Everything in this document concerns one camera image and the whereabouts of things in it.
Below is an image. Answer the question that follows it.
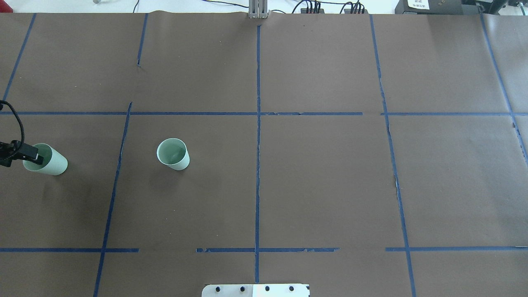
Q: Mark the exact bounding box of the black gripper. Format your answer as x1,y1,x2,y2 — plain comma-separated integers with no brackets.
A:
0,141,44,167

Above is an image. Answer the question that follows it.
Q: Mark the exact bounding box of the pale green cup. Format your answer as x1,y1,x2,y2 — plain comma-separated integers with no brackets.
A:
22,143,68,176
156,138,190,171

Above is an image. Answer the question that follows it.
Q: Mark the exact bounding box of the usb hub with orange plugs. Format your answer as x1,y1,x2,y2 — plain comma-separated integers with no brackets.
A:
299,1,325,14

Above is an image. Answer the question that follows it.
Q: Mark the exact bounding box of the black computer box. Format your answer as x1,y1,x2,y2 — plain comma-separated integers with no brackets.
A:
394,0,463,15

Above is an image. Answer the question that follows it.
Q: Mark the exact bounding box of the black camera cable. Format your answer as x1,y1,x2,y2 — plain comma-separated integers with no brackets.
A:
0,100,25,145

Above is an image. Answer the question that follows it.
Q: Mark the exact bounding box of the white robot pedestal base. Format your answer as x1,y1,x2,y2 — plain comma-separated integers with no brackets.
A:
201,283,311,297

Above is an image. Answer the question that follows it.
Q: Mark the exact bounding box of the aluminium frame post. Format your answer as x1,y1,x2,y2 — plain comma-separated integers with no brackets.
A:
248,0,269,19

